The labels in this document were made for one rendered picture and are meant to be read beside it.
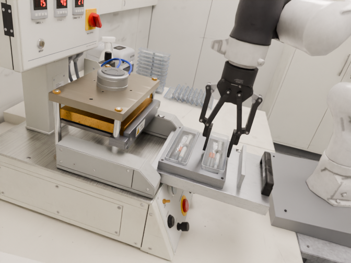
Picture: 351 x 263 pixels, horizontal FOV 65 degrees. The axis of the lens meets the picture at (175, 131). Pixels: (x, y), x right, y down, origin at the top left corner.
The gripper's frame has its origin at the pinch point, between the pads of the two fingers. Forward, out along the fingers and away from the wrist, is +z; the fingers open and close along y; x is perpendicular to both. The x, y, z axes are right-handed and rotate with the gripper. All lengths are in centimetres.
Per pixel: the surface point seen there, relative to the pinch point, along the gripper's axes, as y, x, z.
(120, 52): -64, 85, 7
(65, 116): -37.5, -9.7, -0.7
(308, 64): 64, 204, 12
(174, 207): -6.9, -6.7, 20.1
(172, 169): -9.1, -9.7, 5.6
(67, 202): -33.0, -16.5, 19.9
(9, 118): -82, 20, 26
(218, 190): 2.7, -10.7, 7.0
